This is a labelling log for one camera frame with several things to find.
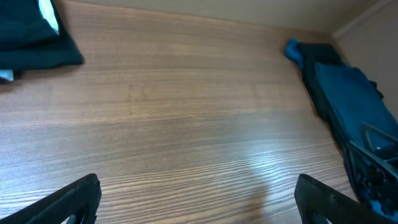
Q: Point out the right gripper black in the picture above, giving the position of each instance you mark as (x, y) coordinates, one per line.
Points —
(372, 178)

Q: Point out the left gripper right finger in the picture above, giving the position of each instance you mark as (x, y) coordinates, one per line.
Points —
(318, 203)

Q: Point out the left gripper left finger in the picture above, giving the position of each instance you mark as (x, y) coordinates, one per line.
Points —
(75, 203)

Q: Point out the black garment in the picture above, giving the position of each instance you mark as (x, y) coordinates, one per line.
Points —
(49, 53)
(317, 62)

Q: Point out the navy blue garment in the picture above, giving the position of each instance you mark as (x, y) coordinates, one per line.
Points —
(369, 132)

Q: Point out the black garment in pile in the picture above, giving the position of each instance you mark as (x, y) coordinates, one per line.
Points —
(317, 62)

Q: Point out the bright blue garment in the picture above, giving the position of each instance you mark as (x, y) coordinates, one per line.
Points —
(292, 53)

